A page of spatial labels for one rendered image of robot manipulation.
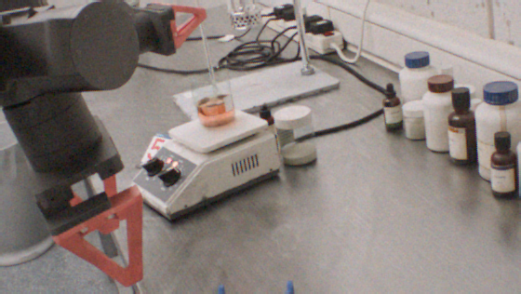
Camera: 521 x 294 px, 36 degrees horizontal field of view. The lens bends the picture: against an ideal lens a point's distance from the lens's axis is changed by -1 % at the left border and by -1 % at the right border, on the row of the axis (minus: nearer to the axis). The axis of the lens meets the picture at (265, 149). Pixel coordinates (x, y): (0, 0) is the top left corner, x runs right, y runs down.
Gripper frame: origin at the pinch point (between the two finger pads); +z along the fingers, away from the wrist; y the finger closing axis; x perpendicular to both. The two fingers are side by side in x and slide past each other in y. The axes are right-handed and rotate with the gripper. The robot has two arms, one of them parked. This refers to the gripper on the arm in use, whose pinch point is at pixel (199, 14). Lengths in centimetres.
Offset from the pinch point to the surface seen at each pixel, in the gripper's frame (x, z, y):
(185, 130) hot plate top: 17.1, -5.9, 1.3
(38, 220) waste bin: 87, 8, 151
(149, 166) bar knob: 20.3, -13.1, 1.4
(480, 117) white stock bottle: 16.6, 19.3, -35.5
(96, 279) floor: 100, 11, 119
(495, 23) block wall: 11.7, 43.0, -19.5
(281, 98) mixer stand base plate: 24.8, 23.8, 17.3
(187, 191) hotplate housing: 22.2, -12.3, -7.8
